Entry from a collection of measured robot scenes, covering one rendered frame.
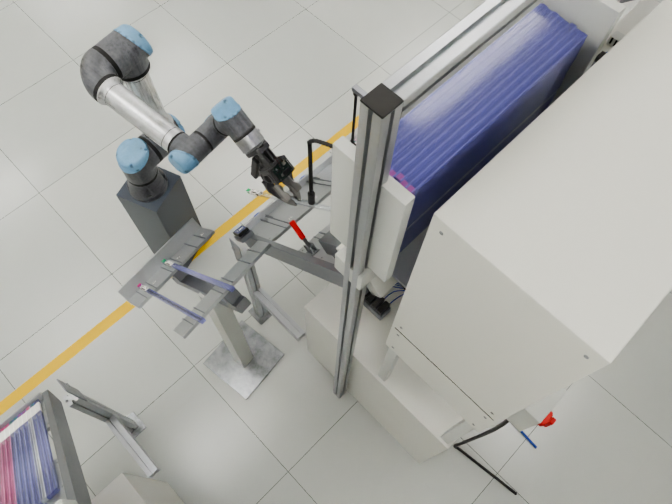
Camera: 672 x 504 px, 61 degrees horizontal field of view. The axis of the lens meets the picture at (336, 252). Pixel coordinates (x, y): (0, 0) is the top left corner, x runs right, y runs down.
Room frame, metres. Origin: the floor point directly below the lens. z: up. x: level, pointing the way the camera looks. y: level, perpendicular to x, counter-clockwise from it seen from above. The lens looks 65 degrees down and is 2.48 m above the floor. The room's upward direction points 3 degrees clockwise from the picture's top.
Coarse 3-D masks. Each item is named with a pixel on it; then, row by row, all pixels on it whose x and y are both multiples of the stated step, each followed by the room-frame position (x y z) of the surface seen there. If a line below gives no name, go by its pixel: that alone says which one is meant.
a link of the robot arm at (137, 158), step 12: (120, 144) 1.15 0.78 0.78; (132, 144) 1.15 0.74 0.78; (144, 144) 1.15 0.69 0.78; (120, 156) 1.10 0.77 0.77; (132, 156) 1.10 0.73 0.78; (144, 156) 1.11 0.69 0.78; (156, 156) 1.14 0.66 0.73; (120, 168) 1.08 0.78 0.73; (132, 168) 1.07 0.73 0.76; (144, 168) 1.09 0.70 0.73; (156, 168) 1.14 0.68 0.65; (132, 180) 1.07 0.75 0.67; (144, 180) 1.07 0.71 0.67
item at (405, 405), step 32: (320, 320) 0.60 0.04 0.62; (384, 320) 0.61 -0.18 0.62; (320, 352) 0.59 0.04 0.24; (384, 352) 0.50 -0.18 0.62; (352, 384) 0.47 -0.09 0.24; (384, 384) 0.39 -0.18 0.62; (416, 384) 0.40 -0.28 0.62; (384, 416) 0.35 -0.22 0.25; (416, 416) 0.30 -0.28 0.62; (448, 416) 0.30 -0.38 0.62; (416, 448) 0.24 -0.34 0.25
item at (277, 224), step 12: (324, 180) 1.04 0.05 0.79; (300, 192) 1.02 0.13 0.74; (324, 192) 0.97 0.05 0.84; (288, 204) 0.96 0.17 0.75; (276, 216) 0.91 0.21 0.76; (288, 216) 0.88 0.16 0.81; (300, 216) 0.86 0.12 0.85; (252, 228) 0.88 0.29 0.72; (264, 228) 0.85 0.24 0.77; (276, 228) 0.83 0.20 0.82; (288, 228) 0.82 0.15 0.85
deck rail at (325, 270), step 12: (252, 240) 0.80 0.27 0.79; (264, 240) 0.77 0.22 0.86; (276, 252) 0.71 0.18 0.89; (288, 252) 0.68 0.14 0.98; (300, 252) 0.66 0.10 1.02; (300, 264) 0.64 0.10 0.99; (312, 264) 0.61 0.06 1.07; (324, 264) 0.59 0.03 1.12; (324, 276) 0.57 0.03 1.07; (336, 276) 0.55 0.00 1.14
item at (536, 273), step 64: (640, 64) 0.74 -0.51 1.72; (576, 128) 0.59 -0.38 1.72; (640, 128) 0.60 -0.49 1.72; (512, 192) 0.46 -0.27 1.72; (576, 192) 0.47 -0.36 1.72; (640, 192) 0.48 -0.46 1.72; (448, 256) 0.39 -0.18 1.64; (512, 256) 0.36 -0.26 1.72; (576, 256) 0.36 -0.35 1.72; (640, 256) 0.37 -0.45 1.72; (448, 320) 0.35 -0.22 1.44; (512, 320) 0.29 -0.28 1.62; (576, 320) 0.26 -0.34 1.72; (640, 320) 0.27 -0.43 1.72; (448, 384) 0.29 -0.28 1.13; (512, 384) 0.24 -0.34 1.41
